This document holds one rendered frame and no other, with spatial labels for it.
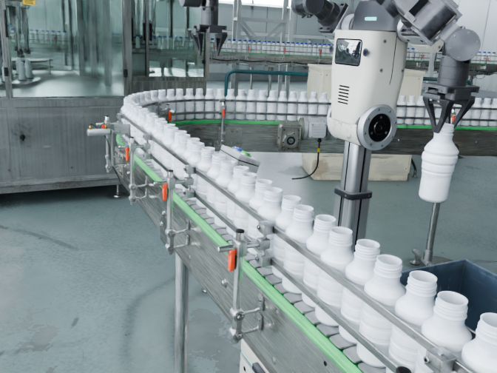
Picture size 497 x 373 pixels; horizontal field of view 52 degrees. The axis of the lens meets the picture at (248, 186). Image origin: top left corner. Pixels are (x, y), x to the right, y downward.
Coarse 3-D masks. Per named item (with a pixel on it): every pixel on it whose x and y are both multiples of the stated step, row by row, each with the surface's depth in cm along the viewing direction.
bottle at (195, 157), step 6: (192, 144) 142; (198, 144) 141; (192, 150) 142; (198, 150) 141; (192, 156) 142; (198, 156) 142; (192, 162) 141; (192, 174) 142; (192, 186) 143; (192, 198) 144
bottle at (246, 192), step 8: (240, 176) 114; (248, 176) 112; (256, 176) 113; (240, 184) 114; (248, 184) 112; (240, 192) 113; (248, 192) 113; (240, 200) 113; (248, 200) 112; (240, 208) 113; (240, 216) 114; (240, 224) 114
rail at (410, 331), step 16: (160, 144) 165; (176, 176) 152; (224, 192) 119; (208, 208) 130; (288, 240) 93; (288, 272) 94; (336, 272) 80; (304, 288) 89; (352, 288) 76; (320, 304) 85; (368, 304) 73; (336, 320) 81; (400, 320) 67; (352, 336) 77; (416, 336) 64; (464, 368) 58
